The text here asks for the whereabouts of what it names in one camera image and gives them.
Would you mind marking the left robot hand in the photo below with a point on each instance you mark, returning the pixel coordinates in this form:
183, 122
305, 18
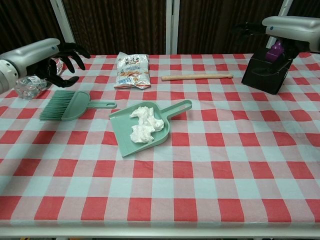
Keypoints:
32, 53

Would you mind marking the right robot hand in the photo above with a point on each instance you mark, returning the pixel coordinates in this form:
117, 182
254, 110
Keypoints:
292, 27

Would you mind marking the green hand brush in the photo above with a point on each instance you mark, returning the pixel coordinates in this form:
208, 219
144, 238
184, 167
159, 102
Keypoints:
67, 106

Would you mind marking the tissue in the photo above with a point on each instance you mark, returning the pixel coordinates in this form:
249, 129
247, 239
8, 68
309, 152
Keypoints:
142, 112
157, 123
141, 134

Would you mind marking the green dustpan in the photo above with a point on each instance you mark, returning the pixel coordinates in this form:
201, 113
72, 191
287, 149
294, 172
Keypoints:
125, 140

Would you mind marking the dark brown corrugated panel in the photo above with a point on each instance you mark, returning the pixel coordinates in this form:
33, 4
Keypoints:
25, 22
115, 25
307, 8
225, 15

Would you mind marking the clear plastic water bottle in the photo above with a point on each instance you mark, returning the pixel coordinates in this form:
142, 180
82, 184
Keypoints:
27, 87

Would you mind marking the black box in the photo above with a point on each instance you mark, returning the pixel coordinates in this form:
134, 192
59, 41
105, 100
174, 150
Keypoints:
262, 80

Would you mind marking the white snack bag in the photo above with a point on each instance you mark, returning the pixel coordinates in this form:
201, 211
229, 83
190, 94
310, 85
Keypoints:
132, 72

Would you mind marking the wooden stick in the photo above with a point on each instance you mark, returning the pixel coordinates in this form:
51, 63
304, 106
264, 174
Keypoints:
197, 77

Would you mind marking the red white checked tablecloth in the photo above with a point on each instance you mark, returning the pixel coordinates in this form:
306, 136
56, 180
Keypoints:
160, 175

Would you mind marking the white partition post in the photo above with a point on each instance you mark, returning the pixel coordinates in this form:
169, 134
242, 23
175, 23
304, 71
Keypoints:
172, 25
63, 22
287, 7

